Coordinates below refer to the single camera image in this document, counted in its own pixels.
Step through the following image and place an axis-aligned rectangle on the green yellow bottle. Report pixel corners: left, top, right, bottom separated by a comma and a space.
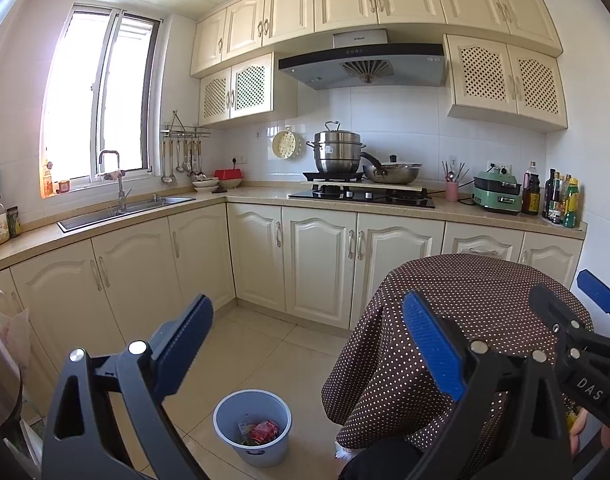
563, 177, 580, 228

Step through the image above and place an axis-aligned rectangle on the brown polka dot tablecloth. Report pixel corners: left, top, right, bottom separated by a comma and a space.
322, 253, 594, 480

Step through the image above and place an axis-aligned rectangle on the large soy sauce bottle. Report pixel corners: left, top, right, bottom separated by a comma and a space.
522, 161, 542, 216

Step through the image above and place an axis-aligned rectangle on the steel wok with lid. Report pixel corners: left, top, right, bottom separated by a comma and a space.
360, 152, 423, 185

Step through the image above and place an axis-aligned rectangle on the dark glass bottle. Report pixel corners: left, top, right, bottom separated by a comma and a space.
544, 168, 556, 219

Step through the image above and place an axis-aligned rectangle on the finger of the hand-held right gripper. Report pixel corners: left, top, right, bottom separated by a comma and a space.
576, 269, 610, 333
529, 284, 610, 361

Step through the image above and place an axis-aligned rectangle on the white round trash bin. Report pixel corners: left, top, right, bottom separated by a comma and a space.
213, 389, 292, 468

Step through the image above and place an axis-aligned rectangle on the steel faucet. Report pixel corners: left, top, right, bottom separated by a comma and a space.
98, 150, 133, 213

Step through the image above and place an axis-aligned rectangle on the row of hanging kitchen utensils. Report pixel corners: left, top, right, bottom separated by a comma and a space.
161, 139, 208, 184

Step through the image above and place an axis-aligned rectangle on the red lidded container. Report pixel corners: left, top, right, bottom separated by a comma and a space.
214, 169, 244, 190

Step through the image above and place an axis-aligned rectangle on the black gas stove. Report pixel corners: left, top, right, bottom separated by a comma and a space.
287, 185, 436, 210

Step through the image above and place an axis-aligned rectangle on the person's right hand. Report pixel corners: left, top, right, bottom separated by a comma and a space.
567, 410, 610, 458

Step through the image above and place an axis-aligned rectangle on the cream cabinet row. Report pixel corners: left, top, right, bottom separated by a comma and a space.
190, 0, 564, 80
0, 202, 584, 411

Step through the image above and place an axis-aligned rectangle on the sliding window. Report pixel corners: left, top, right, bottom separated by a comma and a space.
40, 4, 162, 197

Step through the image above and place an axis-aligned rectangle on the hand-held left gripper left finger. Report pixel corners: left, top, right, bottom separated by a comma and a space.
41, 294, 214, 480

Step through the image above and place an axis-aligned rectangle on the cream lattice door cabinet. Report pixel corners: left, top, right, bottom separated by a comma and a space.
443, 34, 569, 134
199, 52, 299, 128

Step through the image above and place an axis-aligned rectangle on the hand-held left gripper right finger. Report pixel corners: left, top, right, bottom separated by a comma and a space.
402, 290, 576, 480

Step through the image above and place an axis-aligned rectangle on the cream lower cabinet row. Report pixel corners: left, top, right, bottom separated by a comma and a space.
0, 202, 584, 411

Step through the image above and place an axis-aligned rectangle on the person's dark clothing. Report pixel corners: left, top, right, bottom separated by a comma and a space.
339, 437, 426, 480

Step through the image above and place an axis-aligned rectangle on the metal canister with black lid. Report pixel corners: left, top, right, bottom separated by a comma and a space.
0, 312, 24, 431

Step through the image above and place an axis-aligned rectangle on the green electric cooker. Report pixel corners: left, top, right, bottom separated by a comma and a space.
472, 170, 524, 216

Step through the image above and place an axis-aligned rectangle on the metal utensil rack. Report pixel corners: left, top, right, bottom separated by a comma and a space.
161, 109, 212, 141

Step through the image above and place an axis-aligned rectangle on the cream upper cabinet row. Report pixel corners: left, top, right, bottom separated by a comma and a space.
190, 0, 564, 80

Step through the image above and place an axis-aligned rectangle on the steel steamer pot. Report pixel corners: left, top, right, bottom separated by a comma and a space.
306, 121, 368, 175

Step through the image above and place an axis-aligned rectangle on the steel sink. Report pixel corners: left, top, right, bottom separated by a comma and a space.
57, 196, 196, 233

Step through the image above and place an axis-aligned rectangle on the translucent plastic bag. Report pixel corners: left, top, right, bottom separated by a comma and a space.
0, 290, 32, 366

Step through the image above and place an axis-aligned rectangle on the grey range hood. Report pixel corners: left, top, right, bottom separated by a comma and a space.
278, 29, 446, 91

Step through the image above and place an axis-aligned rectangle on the bundle of chopsticks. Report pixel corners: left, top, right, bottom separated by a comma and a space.
441, 160, 470, 184

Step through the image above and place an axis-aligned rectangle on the cream perforated steamer tray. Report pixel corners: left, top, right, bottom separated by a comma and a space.
271, 129, 302, 161

